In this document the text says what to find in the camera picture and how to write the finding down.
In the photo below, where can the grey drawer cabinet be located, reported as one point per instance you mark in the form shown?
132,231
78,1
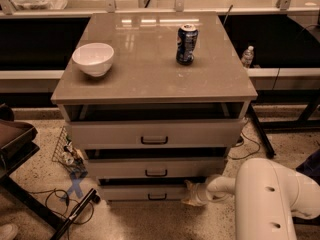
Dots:
146,83

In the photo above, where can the black table leg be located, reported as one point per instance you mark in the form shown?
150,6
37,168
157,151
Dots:
270,153

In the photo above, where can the wire mesh basket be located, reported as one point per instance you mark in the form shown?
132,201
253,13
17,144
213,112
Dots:
67,156

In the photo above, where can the white ceramic bowl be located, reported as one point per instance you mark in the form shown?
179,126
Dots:
94,59

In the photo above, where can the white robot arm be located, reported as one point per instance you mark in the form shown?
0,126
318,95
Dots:
268,196

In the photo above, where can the grey drawer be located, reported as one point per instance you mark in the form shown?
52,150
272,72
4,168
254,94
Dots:
156,192
154,168
155,134

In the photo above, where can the blue tape cross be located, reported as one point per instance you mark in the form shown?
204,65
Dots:
76,178

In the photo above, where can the clear plastic water bottle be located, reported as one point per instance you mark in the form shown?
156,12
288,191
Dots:
247,57

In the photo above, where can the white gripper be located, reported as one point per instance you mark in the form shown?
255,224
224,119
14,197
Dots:
197,194

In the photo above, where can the dark blue soda can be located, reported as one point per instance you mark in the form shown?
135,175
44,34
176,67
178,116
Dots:
186,41

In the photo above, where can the white shoe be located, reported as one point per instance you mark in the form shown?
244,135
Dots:
8,231

